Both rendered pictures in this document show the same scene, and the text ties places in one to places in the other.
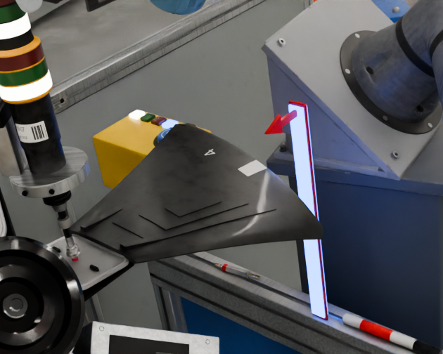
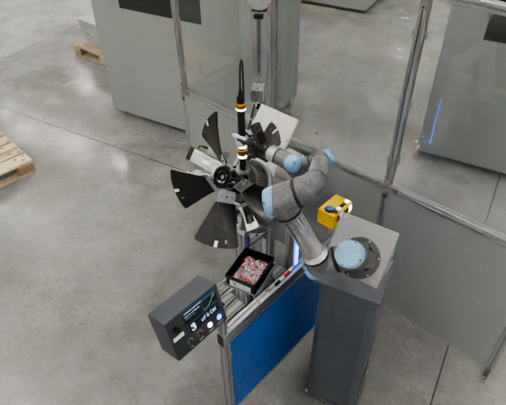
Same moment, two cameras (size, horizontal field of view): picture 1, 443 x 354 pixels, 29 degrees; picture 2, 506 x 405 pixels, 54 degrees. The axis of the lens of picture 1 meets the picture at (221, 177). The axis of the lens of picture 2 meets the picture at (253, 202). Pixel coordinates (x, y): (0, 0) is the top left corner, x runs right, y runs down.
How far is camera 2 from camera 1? 218 cm
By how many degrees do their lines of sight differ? 68
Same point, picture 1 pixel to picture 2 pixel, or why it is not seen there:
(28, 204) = (371, 203)
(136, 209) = (259, 192)
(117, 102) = (415, 210)
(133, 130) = (337, 201)
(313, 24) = (363, 225)
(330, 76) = (344, 235)
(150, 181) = not seen: hidden behind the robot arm
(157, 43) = (441, 210)
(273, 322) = not seen: hidden behind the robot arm
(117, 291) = not seen: hidden behind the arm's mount
